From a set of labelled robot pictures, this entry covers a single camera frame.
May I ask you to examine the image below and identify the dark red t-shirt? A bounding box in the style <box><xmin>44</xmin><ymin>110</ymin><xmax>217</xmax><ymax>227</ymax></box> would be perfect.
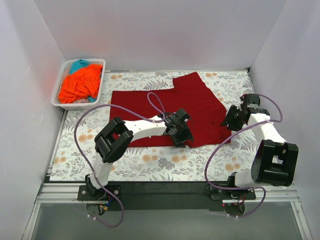
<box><xmin>109</xmin><ymin>72</ymin><xmax>232</xmax><ymax>148</ymax></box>

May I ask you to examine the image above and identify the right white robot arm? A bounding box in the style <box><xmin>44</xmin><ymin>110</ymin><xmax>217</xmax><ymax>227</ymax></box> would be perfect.
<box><xmin>217</xmin><ymin>93</ymin><xmax>299</xmax><ymax>199</ymax></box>

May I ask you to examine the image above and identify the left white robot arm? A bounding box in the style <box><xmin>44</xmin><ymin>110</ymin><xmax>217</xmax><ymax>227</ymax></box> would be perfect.
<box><xmin>85</xmin><ymin>108</ymin><xmax>194</xmax><ymax>200</ymax></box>

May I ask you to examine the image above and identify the pink garment in basket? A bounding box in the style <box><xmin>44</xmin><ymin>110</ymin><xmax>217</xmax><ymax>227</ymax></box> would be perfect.
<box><xmin>74</xmin><ymin>98</ymin><xmax>91</xmax><ymax>104</ymax></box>

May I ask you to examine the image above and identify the orange t-shirt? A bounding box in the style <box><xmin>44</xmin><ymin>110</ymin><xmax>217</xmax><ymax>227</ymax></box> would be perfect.
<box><xmin>58</xmin><ymin>64</ymin><xmax>103</xmax><ymax>104</ymax></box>

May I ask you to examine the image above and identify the floral patterned table mat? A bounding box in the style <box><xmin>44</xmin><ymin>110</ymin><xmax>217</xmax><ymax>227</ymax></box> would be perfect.
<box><xmin>48</xmin><ymin>71</ymin><xmax>259</xmax><ymax>182</ymax></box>

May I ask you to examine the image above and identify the teal t-shirt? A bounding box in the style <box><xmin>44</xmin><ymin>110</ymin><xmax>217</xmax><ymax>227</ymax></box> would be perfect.
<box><xmin>69</xmin><ymin>59</ymin><xmax>90</xmax><ymax>75</ymax></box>

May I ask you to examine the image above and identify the white plastic laundry basket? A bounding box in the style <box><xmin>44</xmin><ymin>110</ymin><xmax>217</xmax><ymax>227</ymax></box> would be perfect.
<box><xmin>51</xmin><ymin>58</ymin><xmax>107</xmax><ymax>112</ymax></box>

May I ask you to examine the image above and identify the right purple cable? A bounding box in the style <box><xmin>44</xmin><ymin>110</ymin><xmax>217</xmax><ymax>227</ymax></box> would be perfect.
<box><xmin>203</xmin><ymin>93</ymin><xmax>284</xmax><ymax>219</ymax></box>

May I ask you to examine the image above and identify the purple cable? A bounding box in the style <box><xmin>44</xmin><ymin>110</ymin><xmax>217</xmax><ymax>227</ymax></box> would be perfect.
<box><xmin>74</xmin><ymin>91</ymin><xmax>167</xmax><ymax>228</ymax></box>
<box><xmin>203</xmin><ymin>93</ymin><xmax>284</xmax><ymax>219</ymax></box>

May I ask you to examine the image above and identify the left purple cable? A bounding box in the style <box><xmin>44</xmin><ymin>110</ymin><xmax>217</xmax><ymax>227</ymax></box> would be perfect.
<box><xmin>74</xmin><ymin>91</ymin><xmax>167</xmax><ymax>228</ymax></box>

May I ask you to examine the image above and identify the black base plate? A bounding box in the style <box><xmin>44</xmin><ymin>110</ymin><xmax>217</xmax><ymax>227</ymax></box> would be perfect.
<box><xmin>76</xmin><ymin>181</ymin><xmax>258</xmax><ymax>212</ymax></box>

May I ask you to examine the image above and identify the aluminium frame rail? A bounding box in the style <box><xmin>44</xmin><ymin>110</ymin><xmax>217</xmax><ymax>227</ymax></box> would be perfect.
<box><xmin>36</xmin><ymin>181</ymin><xmax>300</xmax><ymax>203</ymax></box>

